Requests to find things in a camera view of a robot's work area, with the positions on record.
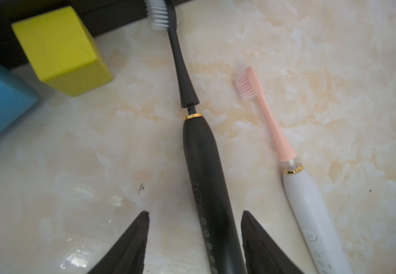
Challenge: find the white pink electric toothbrush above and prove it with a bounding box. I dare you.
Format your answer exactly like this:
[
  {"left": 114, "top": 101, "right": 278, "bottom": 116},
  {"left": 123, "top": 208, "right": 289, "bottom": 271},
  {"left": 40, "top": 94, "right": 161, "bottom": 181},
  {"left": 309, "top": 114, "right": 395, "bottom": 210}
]
[{"left": 234, "top": 67, "right": 354, "bottom": 274}]

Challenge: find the black electric toothbrush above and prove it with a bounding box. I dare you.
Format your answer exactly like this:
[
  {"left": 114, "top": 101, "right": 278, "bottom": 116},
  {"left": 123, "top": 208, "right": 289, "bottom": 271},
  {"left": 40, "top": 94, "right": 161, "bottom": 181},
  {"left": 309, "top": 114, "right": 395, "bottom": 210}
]
[{"left": 145, "top": 1, "right": 246, "bottom": 274}]

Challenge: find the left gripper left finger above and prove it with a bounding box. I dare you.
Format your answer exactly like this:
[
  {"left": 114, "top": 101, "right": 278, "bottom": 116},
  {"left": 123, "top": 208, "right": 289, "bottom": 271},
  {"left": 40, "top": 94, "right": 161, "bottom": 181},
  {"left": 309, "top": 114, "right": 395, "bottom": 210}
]
[{"left": 88, "top": 211, "right": 150, "bottom": 274}]

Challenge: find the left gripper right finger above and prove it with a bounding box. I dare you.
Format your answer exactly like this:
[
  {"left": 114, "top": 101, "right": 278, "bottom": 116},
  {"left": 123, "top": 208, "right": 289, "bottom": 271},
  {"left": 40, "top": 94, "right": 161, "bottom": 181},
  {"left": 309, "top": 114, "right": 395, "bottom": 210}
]
[{"left": 241, "top": 211, "right": 303, "bottom": 274}]

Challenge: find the black white checkerboard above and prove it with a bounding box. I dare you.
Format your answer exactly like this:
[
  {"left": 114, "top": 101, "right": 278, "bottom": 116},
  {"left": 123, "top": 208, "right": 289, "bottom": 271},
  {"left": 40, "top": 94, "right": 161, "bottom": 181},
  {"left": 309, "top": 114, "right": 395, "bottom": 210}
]
[{"left": 0, "top": 1, "right": 148, "bottom": 69}]

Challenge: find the yellow cube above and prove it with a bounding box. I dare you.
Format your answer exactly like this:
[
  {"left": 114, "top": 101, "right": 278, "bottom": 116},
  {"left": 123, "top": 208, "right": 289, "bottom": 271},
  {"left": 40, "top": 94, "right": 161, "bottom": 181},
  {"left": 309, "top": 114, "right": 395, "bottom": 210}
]
[{"left": 11, "top": 6, "right": 113, "bottom": 97}]

